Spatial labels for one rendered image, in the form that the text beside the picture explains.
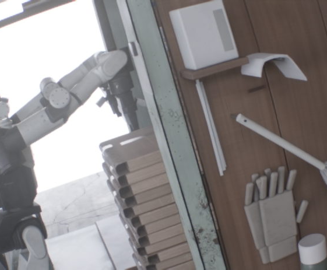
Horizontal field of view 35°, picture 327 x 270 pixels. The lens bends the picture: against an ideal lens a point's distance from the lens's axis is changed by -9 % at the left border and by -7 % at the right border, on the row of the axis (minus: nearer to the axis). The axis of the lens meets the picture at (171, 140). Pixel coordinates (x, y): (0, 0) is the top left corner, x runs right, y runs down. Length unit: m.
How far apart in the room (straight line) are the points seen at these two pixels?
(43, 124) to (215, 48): 0.96
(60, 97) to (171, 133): 0.86
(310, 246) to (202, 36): 0.47
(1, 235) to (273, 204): 1.23
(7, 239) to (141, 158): 0.64
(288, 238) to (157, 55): 0.51
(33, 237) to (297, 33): 1.36
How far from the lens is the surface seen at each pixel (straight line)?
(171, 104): 1.08
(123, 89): 1.99
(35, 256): 2.16
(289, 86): 1.20
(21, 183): 2.05
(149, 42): 1.07
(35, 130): 1.88
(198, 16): 1.04
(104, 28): 4.41
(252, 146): 1.18
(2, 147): 1.87
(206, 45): 1.05
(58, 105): 1.88
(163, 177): 2.05
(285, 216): 1.23
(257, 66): 1.06
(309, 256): 1.10
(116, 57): 1.96
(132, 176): 2.02
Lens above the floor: 1.60
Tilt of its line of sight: 14 degrees down
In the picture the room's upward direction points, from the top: 16 degrees counter-clockwise
